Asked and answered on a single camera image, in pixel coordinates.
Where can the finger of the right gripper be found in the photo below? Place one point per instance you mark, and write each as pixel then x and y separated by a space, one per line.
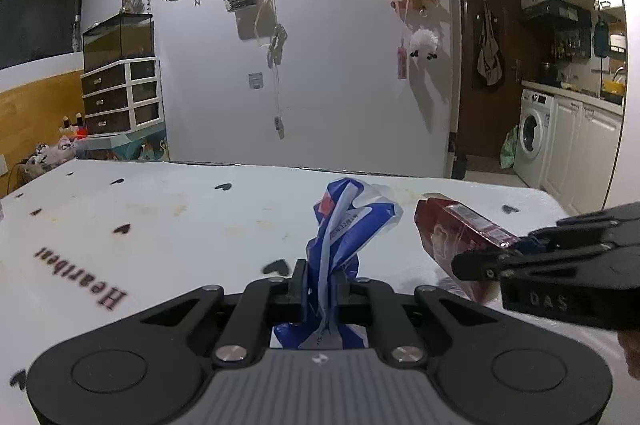
pixel 482 264
pixel 616 226

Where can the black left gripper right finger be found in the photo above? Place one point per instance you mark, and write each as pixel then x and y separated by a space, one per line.
pixel 340 294

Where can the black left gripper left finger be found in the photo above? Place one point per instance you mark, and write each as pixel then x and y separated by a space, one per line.
pixel 299 290

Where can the dark red cigarette box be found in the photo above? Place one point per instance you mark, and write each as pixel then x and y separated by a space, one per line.
pixel 449 228

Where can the blue white plastic wrapper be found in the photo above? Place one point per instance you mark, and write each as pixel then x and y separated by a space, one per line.
pixel 350 214

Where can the white kitchen cabinets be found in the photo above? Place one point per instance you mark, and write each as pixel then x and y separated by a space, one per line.
pixel 582 151

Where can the green plastic bag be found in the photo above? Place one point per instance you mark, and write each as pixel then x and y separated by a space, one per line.
pixel 508 149

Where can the white washing machine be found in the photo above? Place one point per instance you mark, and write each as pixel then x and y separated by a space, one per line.
pixel 533 136

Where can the brown wooden door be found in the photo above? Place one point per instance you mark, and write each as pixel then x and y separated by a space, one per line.
pixel 486 116

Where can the hanging dark bag on door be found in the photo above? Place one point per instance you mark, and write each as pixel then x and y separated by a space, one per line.
pixel 489 59

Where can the pink hanging tag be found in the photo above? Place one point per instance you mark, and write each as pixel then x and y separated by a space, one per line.
pixel 401 60

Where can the white drawer cabinet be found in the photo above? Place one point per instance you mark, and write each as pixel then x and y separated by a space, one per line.
pixel 123 96

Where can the glass fish tank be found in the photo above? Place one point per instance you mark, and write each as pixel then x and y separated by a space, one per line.
pixel 123 36

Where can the white fluffy wall toy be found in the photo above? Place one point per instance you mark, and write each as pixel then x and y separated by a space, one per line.
pixel 424 44

